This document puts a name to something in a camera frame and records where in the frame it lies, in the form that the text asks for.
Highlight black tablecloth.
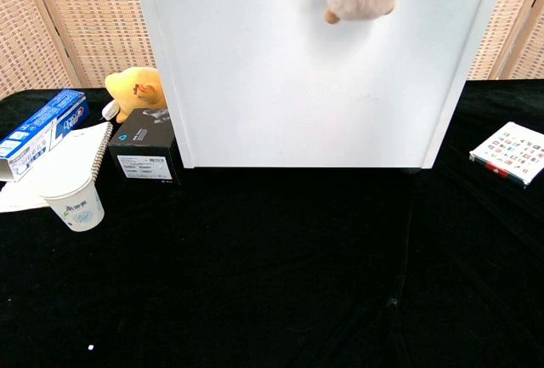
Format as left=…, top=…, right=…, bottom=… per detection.
left=0, top=78, right=544, bottom=368

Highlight white upright board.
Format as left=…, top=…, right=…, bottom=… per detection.
left=128, top=0, right=514, bottom=170

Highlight black cardboard box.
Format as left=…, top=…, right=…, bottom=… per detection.
left=107, top=107, right=181, bottom=185

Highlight yellow plush toy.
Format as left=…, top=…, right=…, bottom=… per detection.
left=100, top=66, right=168, bottom=124

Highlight white paper cup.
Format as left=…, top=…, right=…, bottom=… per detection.
left=38, top=174, right=105, bottom=233

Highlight white spiral notebook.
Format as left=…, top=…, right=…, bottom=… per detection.
left=0, top=121, right=115, bottom=214

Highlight blue toothpaste box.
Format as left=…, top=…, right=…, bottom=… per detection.
left=0, top=88, right=90, bottom=184

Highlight woven rattan folding screen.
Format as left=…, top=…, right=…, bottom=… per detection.
left=0, top=0, right=544, bottom=100

